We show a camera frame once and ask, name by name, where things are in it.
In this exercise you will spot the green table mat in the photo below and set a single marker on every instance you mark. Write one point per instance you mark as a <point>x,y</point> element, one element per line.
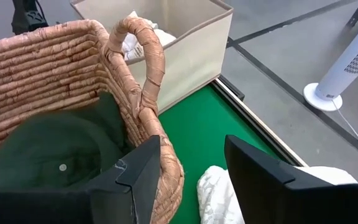
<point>204,130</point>

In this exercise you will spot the woven wicker basket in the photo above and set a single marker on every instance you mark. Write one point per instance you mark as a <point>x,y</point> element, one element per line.
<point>42,68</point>

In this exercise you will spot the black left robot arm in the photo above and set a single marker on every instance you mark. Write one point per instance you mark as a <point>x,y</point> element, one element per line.
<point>26,18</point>

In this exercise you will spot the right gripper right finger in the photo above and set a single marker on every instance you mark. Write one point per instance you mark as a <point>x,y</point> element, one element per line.
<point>256,186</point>

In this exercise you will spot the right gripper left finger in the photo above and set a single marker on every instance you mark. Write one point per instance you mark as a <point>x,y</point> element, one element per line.
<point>135,186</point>

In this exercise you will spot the dark green shirt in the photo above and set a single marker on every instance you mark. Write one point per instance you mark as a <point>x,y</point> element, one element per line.
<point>48,149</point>

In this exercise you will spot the white tower fan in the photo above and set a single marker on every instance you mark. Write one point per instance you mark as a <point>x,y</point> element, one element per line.
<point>346,65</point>

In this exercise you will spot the white cloth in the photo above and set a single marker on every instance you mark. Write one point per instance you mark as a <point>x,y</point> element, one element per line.
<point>166,38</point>
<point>216,196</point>

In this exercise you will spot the beige fabric storage box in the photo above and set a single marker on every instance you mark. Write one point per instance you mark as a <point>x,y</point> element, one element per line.
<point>191,59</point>

